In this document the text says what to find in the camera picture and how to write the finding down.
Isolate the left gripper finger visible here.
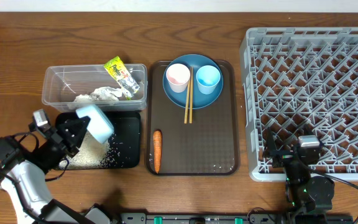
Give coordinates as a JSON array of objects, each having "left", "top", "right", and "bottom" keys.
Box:
[
  {"left": 63, "top": 116, "right": 90, "bottom": 148},
  {"left": 57, "top": 120, "right": 83, "bottom": 140}
]

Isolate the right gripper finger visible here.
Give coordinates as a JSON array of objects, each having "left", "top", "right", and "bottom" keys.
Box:
[
  {"left": 283, "top": 119, "right": 314, "bottom": 146},
  {"left": 263, "top": 128, "right": 277, "bottom": 157}
]

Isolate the white rice pile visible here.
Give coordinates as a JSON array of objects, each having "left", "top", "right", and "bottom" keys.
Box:
[{"left": 58, "top": 131, "right": 114, "bottom": 170}]

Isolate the light blue bowl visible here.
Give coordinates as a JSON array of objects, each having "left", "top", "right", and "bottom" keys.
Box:
[{"left": 75, "top": 105, "right": 114, "bottom": 144}]

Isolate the white paper ball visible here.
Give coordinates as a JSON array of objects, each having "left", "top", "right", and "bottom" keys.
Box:
[{"left": 73, "top": 95, "right": 94, "bottom": 103}]

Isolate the white tissue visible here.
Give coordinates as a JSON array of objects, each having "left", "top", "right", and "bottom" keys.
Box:
[{"left": 90, "top": 86, "right": 123, "bottom": 101}]

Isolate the yellow green snack wrapper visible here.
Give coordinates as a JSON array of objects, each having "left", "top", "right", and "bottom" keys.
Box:
[{"left": 104, "top": 56, "right": 140, "bottom": 100}]

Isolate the orange carrot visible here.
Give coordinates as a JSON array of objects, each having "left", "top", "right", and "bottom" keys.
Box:
[{"left": 153, "top": 130, "right": 162, "bottom": 173}]

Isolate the wooden chopstick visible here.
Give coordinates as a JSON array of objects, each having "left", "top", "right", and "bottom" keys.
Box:
[
  {"left": 189, "top": 67, "right": 194, "bottom": 124},
  {"left": 184, "top": 75, "right": 191, "bottom": 124}
]

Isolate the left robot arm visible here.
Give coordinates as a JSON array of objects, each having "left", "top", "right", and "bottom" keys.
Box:
[{"left": 0, "top": 111, "right": 115, "bottom": 223}]

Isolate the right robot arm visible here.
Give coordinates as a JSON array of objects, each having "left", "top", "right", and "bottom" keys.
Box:
[{"left": 263, "top": 127, "right": 334, "bottom": 223}]

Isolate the grey dishwasher rack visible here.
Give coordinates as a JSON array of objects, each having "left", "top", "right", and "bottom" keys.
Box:
[{"left": 240, "top": 27, "right": 358, "bottom": 182}]

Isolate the clear plastic bin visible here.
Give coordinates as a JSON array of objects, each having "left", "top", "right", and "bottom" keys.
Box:
[{"left": 42, "top": 63, "right": 148, "bottom": 112}]

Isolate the black tray bin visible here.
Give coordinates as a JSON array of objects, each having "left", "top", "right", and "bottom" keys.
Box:
[{"left": 55, "top": 111, "right": 141, "bottom": 170}]

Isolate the dark brown serving tray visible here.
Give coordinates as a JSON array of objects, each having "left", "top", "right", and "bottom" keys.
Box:
[{"left": 145, "top": 60, "right": 240, "bottom": 176}]

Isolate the dark blue plate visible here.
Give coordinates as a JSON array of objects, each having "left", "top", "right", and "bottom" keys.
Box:
[{"left": 163, "top": 54, "right": 224, "bottom": 110}]

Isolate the light blue cup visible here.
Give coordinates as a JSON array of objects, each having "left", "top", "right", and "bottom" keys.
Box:
[{"left": 196, "top": 65, "right": 221, "bottom": 95}]

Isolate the pink cup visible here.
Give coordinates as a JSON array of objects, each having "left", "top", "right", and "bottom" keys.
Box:
[{"left": 166, "top": 63, "right": 190, "bottom": 93}]

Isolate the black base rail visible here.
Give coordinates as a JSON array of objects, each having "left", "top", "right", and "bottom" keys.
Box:
[{"left": 118, "top": 210, "right": 354, "bottom": 224}]

